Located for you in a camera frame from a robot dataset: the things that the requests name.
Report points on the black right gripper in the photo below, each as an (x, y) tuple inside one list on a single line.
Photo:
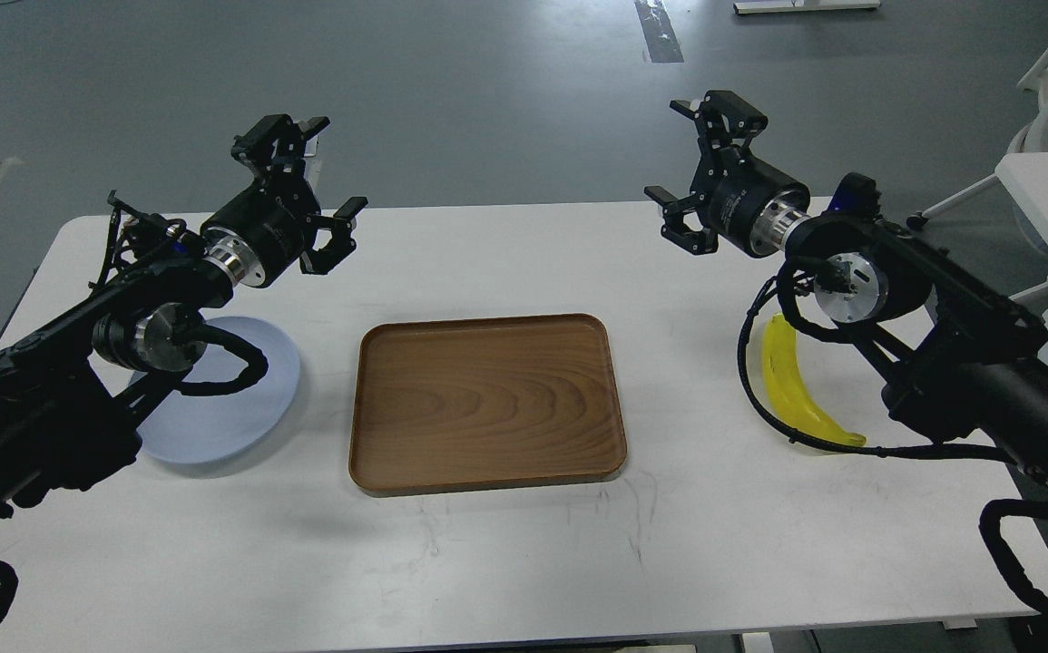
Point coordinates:
[(733, 194)]

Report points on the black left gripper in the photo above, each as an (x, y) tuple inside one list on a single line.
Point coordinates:
[(278, 217)]

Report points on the yellow banana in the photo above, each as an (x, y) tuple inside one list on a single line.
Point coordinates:
[(786, 391)]

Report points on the light blue plate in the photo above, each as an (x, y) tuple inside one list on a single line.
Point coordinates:
[(209, 429)]

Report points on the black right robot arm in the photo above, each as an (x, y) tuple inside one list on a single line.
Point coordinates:
[(959, 361)]

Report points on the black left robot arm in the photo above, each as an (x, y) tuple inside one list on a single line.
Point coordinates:
[(74, 391)]

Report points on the white table base far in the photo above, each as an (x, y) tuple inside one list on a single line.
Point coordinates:
[(745, 8)]

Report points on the brown wooden tray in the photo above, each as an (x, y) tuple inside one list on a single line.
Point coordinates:
[(485, 404)]

